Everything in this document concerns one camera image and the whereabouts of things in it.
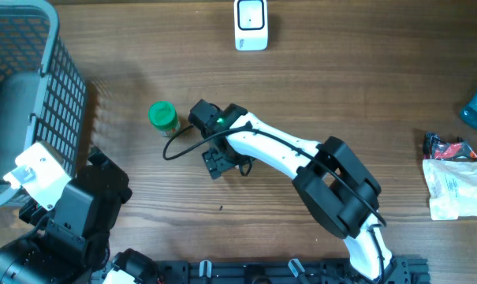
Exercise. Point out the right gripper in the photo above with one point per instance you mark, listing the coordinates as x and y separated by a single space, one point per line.
217 162

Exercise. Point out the green lid jar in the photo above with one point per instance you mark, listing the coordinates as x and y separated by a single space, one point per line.
164 118

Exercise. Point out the black red snack packet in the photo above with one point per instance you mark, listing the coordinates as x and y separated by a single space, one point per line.
434 147

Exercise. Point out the beige PanTree snack pouch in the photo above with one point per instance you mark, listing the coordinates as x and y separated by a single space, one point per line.
452 187

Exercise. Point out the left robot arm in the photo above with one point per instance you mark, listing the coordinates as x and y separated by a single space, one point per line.
69 243

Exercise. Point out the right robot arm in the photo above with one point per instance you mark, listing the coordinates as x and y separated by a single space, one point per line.
337 189

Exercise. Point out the white barcode scanner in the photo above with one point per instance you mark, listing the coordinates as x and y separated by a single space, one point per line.
250 25

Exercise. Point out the grey plastic mesh basket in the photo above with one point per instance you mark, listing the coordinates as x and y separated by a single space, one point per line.
42 93

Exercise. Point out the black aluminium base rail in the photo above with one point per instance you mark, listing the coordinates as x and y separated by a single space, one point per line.
401 270

